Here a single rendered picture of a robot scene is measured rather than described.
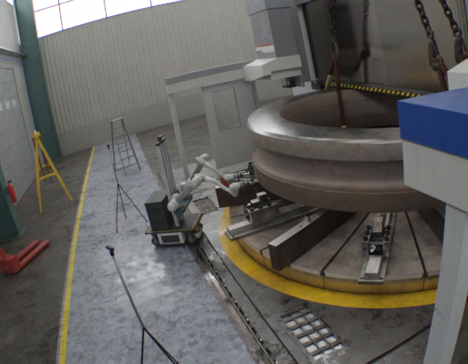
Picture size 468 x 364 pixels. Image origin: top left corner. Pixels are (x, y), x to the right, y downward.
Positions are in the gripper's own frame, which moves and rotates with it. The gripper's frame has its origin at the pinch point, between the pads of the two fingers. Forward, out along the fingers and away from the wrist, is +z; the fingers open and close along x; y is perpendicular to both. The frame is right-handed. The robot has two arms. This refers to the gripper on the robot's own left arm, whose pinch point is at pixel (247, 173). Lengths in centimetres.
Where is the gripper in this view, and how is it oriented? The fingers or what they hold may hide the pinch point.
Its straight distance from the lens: 636.3
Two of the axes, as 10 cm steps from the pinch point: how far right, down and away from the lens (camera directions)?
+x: -1.4, -3.1, 9.4
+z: 9.7, -2.1, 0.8
